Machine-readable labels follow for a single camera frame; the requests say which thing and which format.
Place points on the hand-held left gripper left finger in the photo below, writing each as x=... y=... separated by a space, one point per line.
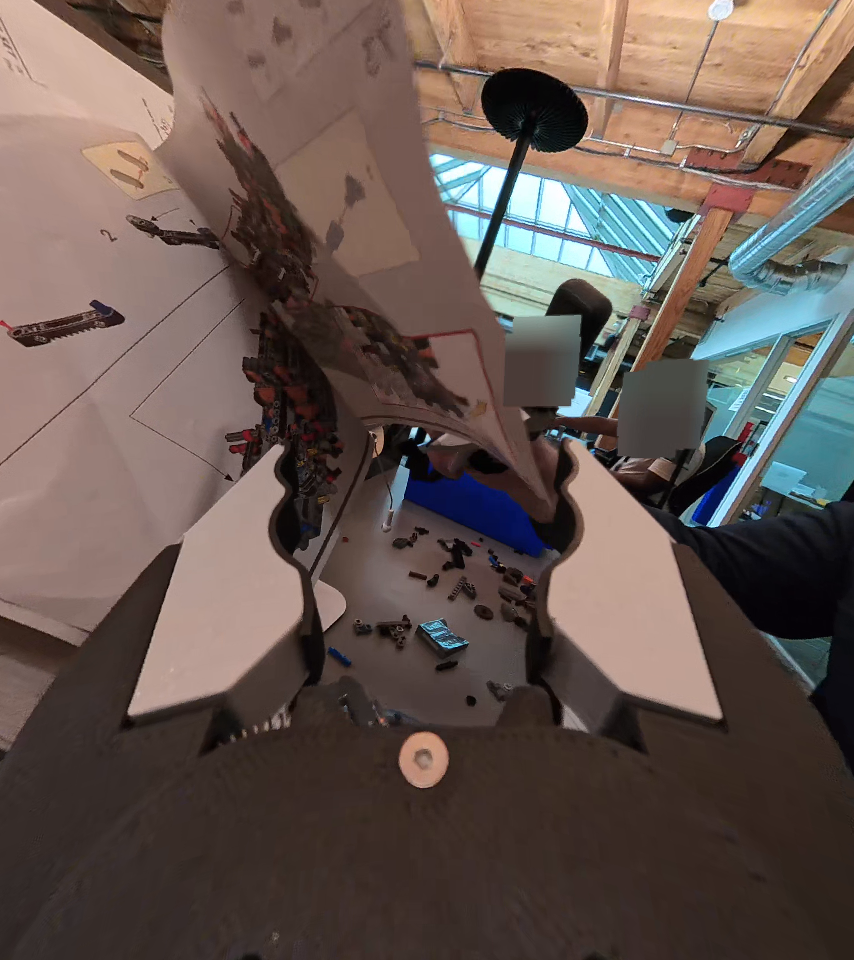
x=224 y=600

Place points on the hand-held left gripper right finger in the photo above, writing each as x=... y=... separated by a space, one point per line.
x=622 y=607

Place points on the lego instruction booklet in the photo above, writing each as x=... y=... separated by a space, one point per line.
x=59 y=375

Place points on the person's right forearm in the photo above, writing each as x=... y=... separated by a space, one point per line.
x=787 y=562

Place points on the short blue lego pin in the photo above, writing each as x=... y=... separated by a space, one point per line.
x=339 y=657

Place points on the pile of loose lego pieces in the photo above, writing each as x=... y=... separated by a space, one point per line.
x=464 y=559

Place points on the blue plastic bin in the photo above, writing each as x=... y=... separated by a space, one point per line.
x=472 y=510

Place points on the small foil bag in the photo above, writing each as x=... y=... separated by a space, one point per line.
x=442 y=637

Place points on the black office chair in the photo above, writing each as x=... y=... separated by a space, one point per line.
x=580 y=300

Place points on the tall black floor lamp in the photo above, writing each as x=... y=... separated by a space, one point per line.
x=535 y=101

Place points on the silver ventilation duct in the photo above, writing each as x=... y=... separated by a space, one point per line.
x=824 y=202

